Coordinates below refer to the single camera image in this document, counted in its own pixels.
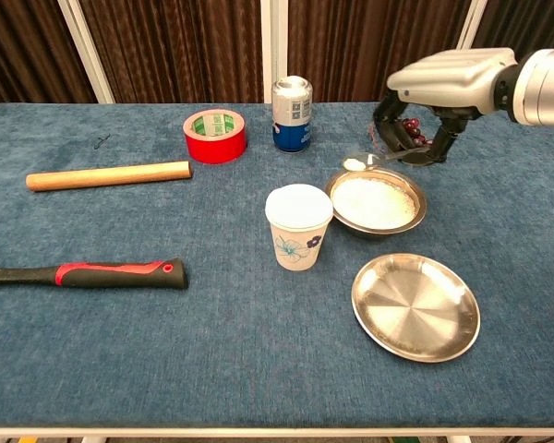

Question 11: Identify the metal bowl with powder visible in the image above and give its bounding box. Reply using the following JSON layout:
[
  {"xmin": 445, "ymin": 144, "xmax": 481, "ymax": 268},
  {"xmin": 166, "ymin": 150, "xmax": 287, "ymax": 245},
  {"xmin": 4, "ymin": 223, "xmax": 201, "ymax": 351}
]
[{"xmin": 324, "ymin": 166, "xmax": 428, "ymax": 240}]

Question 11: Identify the blue table mat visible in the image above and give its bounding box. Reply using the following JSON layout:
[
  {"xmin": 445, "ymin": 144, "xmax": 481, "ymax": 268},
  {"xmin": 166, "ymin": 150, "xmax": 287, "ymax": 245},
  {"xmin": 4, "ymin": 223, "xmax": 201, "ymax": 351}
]
[{"xmin": 0, "ymin": 102, "xmax": 554, "ymax": 430}]

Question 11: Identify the white frame post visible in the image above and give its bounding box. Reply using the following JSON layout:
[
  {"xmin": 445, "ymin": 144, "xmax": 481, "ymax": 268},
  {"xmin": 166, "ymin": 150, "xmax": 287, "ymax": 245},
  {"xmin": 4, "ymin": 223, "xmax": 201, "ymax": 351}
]
[
  {"xmin": 455, "ymin": 0, "xmax": 488, "ymax": 52},
  {"xmin": 57, "ymin": 0, "xmax": 115, "ymax": 105},
  {"xmin": 259, "ymin": 0, "xmax": 290, "ymax": 103}
]

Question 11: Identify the small metal spoon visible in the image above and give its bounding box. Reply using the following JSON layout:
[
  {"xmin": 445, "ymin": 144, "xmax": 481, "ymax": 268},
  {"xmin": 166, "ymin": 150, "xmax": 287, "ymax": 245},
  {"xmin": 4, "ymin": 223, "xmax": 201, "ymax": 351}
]
[{"xmin": 342, "ymin": 148, "xmax": 438, "ymax": 173}]

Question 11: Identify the wooden rolling pin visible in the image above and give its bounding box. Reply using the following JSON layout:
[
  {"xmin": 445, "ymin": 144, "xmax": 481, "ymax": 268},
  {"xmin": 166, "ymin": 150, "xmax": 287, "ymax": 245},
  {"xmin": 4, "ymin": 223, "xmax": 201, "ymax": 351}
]
[{"xmin": 25, "ymin": 160, "xmax": 193, "ymax": 193}]

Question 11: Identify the white floral paper cup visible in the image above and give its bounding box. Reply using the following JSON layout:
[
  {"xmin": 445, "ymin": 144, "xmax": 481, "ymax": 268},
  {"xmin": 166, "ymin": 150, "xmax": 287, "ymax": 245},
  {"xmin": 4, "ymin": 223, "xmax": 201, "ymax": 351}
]
[{"xmin": 264, "ymin": 183, "xmax": 335, "ymax": 272}]

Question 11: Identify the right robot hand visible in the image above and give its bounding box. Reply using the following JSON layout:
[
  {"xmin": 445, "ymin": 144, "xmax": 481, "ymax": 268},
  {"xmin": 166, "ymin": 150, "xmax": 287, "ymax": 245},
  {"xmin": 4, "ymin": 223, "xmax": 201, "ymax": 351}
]
[{"xmin": 372, "ymin": 47, "xmax": 521, "ymax": 167}]

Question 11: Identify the dark red grape bunch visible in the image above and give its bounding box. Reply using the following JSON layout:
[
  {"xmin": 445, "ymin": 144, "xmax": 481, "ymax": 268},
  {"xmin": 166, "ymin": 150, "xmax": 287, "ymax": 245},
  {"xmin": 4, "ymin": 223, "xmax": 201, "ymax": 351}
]
[{"xmin": 398, "ymin": 116, "xmax": 433, "ymax": 147}]

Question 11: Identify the black and red hammer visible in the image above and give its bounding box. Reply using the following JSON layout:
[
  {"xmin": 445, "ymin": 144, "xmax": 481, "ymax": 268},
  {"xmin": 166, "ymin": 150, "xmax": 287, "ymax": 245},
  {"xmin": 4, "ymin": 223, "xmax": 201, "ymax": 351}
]
[{"xmin": 0, "ymin": 238, "xmax": 189, "ymax": 291}]

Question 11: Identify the red tape roll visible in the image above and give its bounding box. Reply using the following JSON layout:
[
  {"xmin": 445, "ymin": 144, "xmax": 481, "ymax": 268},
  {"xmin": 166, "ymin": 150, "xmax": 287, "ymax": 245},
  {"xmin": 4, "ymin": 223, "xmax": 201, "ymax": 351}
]
[{"xmin": 182, "ymin": 108, "xmax": 249, "ymax": 165}]

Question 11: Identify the brown pleated curtain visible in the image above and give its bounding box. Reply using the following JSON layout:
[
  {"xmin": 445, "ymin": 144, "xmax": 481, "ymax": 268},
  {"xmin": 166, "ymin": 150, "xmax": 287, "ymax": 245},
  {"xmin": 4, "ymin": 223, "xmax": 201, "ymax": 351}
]
[{"xmin": 0, "ymin": 0, "xmax": 554, "ymax": 110}]

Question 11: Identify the empty steel plate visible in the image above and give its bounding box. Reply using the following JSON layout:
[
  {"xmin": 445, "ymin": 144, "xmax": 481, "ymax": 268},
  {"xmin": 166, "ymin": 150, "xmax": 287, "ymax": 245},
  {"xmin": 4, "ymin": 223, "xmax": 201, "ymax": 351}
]
[{"xmin": 351, "ymin": 252, "xmax": 482, "ymax": 365}]

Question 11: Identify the silver and blue can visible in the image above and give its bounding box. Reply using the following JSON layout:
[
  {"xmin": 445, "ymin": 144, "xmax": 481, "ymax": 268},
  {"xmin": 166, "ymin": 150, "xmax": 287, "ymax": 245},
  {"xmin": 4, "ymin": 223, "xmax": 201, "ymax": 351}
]
[{"xmin": 271, "ymin": 75, "xmax": 314, "ymax": 153}]

